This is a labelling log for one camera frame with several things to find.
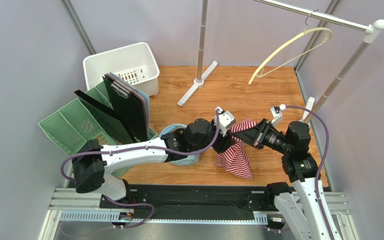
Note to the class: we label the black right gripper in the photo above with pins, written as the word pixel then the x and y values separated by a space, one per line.
pixel 256 133

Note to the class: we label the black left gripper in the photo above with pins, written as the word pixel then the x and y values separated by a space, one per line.
pixel 224 142

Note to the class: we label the red white striped tank top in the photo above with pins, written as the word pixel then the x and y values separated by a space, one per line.
pixel 235 161

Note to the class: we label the cream plastic hanger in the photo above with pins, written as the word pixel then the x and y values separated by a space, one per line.
pixel 260 71

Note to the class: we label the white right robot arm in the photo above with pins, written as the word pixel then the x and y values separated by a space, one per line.
pixel 309 219

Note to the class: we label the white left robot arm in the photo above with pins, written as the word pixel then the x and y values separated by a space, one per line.
pixel 94 164

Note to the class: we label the blue white headphones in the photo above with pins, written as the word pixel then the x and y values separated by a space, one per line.
pixel 186 160

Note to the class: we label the black clipboard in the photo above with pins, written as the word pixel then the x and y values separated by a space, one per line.
pixel 130 104

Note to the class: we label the blue clipboard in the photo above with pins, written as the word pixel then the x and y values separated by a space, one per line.
pixel 143 94

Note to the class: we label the black folder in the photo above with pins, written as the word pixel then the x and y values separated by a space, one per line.
pixel 105 113

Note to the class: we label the green plastic file rack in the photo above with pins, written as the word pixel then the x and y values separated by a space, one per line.
pixel 73 125

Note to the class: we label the white plastic bin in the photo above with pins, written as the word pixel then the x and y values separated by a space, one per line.
pixel 134 63

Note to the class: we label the pink clipboard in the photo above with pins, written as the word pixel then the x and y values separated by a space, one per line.
pixel 122 86

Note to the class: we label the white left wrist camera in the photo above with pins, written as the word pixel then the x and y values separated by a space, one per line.
pixel 225 120

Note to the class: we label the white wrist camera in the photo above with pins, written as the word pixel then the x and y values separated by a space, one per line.
pixel 225 120
pixel 277 113

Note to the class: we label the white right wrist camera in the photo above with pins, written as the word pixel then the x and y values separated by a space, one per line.
pixel 277 113

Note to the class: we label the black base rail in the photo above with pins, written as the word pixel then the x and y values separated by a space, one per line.
pixel 200 202

